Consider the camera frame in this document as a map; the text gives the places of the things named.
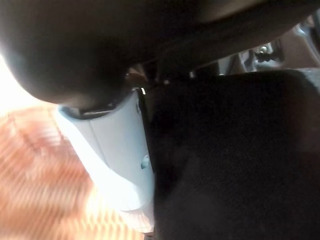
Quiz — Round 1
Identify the wicker laundry basket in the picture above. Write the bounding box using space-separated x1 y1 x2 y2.
0 104 156 240

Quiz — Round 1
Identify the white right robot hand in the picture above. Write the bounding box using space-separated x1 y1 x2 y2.
0 0 320 233

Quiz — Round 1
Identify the black garment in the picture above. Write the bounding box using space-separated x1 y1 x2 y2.
139 69 320 240

